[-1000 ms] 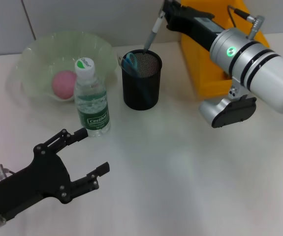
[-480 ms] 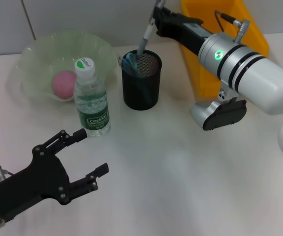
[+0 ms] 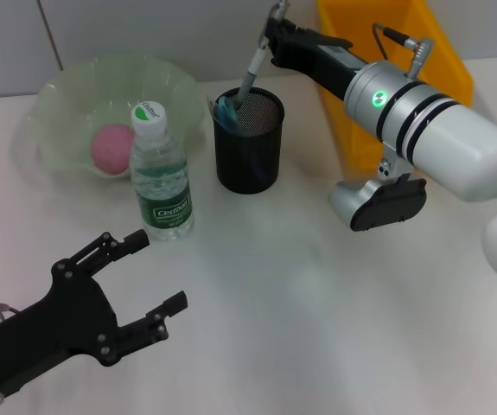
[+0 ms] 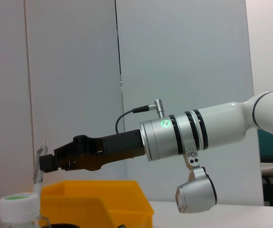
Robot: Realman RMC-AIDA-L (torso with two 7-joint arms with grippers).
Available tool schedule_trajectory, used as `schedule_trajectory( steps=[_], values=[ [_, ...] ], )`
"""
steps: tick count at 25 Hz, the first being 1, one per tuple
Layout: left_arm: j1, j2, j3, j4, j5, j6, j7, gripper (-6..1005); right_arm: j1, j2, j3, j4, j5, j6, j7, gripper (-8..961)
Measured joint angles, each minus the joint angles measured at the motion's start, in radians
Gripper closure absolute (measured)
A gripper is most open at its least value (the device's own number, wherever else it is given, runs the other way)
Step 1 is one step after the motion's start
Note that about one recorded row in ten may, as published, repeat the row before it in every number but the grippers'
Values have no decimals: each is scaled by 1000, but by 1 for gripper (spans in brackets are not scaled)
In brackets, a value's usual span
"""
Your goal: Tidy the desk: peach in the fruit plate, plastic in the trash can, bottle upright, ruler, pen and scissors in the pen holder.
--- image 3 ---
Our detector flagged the blue scissors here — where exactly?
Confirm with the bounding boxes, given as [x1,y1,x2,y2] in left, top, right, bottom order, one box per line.
[214,97,271,179]

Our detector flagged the yellow plastic bin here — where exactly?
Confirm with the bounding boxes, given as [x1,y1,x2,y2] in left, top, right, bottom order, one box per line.
[315,0,475,170]

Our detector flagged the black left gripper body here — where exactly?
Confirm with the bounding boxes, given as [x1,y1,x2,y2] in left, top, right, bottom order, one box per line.
[0,259,120,399]

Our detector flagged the silver pen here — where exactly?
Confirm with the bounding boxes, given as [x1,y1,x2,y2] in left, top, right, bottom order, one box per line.
[233,1,291,108]

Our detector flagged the black mesh pen holder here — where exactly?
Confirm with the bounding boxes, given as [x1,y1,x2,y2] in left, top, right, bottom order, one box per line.
[212,86,284,195]

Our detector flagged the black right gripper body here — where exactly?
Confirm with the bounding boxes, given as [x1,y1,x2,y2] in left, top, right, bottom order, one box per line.
[289,25,366,104]

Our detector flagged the pink toy peach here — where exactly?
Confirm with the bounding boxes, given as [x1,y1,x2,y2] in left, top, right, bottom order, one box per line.
[91,123,137,176]

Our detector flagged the transparent plastic ruler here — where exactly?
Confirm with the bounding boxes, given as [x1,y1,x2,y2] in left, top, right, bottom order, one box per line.
[205,93,234,129]

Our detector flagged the pale green glass fruit plate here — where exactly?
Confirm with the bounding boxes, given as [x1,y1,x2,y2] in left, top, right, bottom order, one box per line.
[12,54,208,182]

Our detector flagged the clear green-label water bottle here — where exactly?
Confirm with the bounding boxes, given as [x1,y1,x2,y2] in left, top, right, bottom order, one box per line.
[129,99,196,242]

